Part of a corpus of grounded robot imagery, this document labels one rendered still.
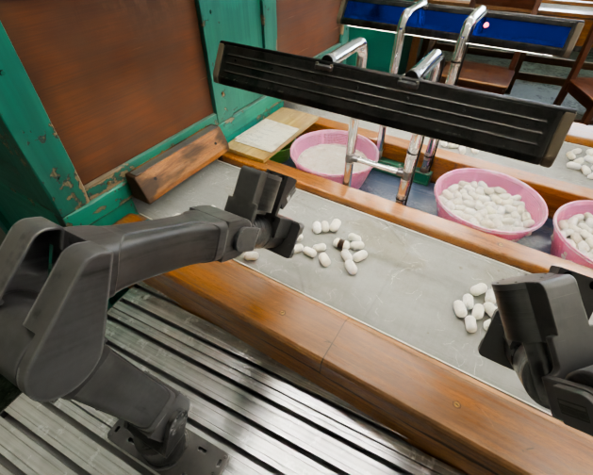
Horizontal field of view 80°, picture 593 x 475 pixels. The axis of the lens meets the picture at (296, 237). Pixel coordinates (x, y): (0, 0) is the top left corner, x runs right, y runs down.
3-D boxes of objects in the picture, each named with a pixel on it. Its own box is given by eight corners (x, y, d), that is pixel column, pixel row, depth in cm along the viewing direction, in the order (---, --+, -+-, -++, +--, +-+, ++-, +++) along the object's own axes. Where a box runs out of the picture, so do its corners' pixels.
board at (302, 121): (263, 163, 102) (263, 159, 101) (222, 149, 108) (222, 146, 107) (319, 119, 122) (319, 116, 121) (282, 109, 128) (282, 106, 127)
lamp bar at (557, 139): (550, 170, 50) (579, 122, 45) (212, 83, 73) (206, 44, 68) (554, 145, 55) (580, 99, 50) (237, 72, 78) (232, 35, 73)
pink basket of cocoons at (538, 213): (544, 268, 85) (565, 238, 79) (430, 253, 89) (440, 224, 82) (515, 200, 104) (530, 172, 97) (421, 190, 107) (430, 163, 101)
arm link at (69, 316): (212, 199, 53) (-47, 224, 26) (263, 218, 50) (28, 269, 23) (199, 272, 57) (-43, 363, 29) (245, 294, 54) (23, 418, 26)
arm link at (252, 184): (249, 168, 60) (205, 152, 49) (293, 181, 57) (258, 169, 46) (229, 232, 61) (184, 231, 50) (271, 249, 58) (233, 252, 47)
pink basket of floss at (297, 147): (387, 197, 105) (393, 170, 99) (299, 207, 102) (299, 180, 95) (358, 151, 124) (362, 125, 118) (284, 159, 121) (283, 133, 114)
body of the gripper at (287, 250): (258, 206, 68) (238, 204, 61) (304, 225, 64) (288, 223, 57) (248, 238, 69) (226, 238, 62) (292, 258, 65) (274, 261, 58)
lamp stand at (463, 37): (427, 187, 109) (479, 21, 78) (367, 168, 117) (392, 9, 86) (443, 158, 121) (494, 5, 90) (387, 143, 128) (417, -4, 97)
